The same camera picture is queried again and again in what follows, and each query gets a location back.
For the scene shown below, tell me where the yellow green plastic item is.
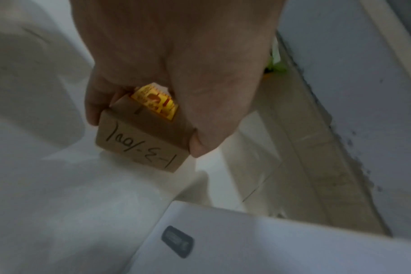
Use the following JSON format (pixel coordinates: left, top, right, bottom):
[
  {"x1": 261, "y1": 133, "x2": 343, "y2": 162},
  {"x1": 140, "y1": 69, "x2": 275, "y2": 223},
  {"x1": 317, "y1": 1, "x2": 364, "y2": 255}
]
[{"x1": 264, "y1": 42, "x2": 290, "y2": 75}]

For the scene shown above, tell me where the person's left hand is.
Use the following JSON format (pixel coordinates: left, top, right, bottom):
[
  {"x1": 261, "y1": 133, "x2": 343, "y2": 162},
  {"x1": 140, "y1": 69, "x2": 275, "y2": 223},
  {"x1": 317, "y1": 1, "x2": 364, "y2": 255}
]
[{"x1": 68, "y1": 0, "x2": 287, "y2": 158}]

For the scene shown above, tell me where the small brown cardboard box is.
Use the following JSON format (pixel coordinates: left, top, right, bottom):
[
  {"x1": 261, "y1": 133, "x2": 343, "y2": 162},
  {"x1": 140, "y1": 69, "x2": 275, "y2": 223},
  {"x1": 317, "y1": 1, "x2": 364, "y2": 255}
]
[{"x1": 95, "y1": 83, "x2": 197, "y2": 173}]

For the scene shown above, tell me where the white toilet tank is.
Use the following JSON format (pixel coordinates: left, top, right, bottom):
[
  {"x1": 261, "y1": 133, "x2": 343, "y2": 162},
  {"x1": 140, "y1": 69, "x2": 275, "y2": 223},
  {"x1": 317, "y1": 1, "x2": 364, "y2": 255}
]
[{"x1": 131, "y1": 200, "x2": 411, "y2": 274}]

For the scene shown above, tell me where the white toilet bowl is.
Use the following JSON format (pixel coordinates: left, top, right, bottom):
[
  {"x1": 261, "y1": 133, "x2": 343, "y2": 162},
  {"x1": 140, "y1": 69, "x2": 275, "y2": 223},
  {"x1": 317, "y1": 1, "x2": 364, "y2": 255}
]
[{"x1": 0, "y1": 0, "x2": 211, "y2": 274}]

